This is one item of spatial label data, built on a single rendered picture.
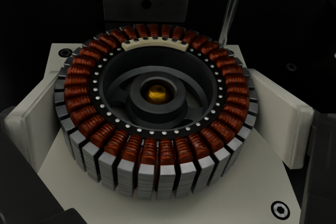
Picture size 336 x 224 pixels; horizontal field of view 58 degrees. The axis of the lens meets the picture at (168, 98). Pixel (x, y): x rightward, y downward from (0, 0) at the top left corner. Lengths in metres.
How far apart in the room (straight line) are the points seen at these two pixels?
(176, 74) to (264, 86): 0.06
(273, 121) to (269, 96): 0.01
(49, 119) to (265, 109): 0.11
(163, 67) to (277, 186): 0.10
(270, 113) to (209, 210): 0.06
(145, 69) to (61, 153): 0.07
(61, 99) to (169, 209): 0.08
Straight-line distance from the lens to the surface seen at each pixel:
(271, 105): 0.16
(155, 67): 0.20
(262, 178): 0.19
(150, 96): 0.17
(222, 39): 0.25
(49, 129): 0.16
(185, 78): 0.20
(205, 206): 0.17
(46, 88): 0.16
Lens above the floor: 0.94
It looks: 49 degrees down
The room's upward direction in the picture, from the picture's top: 8 degrees clockwise
